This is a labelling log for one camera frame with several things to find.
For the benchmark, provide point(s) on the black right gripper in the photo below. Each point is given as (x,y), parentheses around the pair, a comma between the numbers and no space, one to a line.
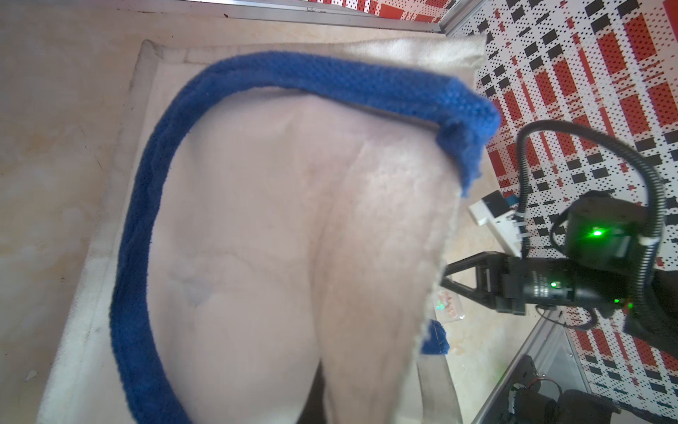
(539,281)

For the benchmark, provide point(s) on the pink compass set case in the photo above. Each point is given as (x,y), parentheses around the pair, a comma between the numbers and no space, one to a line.
(447,306)

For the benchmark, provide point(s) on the white canvas bag blue handles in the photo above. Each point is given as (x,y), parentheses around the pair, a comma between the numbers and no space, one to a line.
(272,235)

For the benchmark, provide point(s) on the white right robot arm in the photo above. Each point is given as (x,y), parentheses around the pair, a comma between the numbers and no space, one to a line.
(651,317)

